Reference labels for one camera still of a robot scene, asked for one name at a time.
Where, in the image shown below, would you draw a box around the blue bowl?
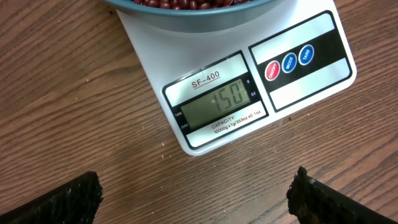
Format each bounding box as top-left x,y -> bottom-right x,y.
104,0 -> 281,33

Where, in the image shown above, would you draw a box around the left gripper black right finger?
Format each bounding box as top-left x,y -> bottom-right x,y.
286,167 -> 397,224

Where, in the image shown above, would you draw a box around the white kitchen scale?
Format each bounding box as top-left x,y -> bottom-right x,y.
118,1 -> 357,156

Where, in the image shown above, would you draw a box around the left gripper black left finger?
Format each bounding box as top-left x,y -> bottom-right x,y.
1,171 -> 103,224

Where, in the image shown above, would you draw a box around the red beans in bowl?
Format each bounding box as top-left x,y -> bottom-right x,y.
131,0 -> 251,10

